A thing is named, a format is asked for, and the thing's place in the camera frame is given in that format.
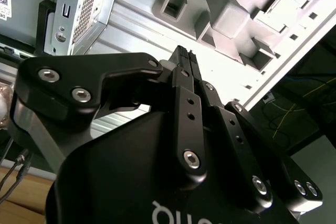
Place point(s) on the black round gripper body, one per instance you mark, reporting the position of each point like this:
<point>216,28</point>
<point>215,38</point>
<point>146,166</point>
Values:
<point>118,176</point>

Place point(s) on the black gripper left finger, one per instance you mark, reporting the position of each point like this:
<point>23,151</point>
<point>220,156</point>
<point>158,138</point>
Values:
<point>105,64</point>

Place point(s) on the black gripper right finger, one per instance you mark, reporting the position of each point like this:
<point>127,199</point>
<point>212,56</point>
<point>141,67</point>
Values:
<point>228,129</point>

